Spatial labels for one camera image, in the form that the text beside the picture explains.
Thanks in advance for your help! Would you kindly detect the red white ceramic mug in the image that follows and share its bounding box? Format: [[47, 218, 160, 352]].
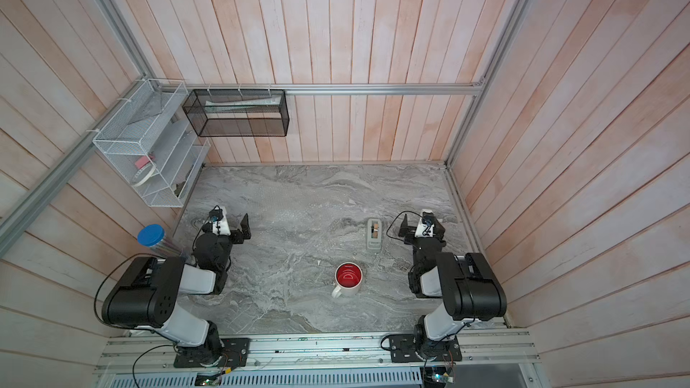
[[332, 262, 364, 298]]

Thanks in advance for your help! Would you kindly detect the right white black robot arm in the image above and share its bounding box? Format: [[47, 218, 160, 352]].
[[386, 210, 508, 363]]

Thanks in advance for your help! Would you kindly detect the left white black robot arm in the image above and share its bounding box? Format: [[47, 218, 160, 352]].
[[101, 206, 252, 370]]

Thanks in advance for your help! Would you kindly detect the blue lid plastic jar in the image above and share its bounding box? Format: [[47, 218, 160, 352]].
[[137, 224, 183, 257]]

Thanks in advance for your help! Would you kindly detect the white tape roll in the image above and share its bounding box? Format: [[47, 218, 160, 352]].
[[131, 163, 156, 188]]

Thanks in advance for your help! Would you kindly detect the pink eraser block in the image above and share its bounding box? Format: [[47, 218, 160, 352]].
[[135, 156, 152, 170]]

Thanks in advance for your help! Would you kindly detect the paper sheet in basket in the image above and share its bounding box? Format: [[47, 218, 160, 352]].
[[203, 96, 283, 115]]

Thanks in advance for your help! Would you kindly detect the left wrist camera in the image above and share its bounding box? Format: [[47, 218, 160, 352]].
[[208, 205, 225, 234]]

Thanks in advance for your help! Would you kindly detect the white wire mesh shelf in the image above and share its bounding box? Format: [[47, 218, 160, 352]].
[[93, 78, 210, 208]]

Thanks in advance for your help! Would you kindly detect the black mesh wall basket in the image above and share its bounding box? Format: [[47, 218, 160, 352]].
[[183, 88, 290, 138]]

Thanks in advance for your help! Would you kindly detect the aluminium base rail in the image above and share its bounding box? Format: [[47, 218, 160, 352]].
[[95, 329, 540, 375]]

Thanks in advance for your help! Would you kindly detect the horizontal aluminium wall rail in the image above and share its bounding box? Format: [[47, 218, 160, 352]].
[[184, 83, 483, 95]]

